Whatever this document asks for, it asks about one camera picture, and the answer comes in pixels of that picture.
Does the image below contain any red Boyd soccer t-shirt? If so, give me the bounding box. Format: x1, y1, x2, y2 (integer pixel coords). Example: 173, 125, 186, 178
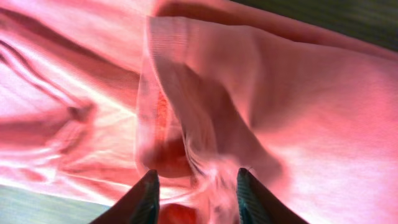
1, 1, 397, 223

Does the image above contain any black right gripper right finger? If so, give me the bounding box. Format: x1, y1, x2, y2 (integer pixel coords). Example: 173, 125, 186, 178
236, 167, 308, 224

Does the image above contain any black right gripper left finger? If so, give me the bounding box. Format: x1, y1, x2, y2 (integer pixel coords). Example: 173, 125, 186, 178
90, 169, 160, 224

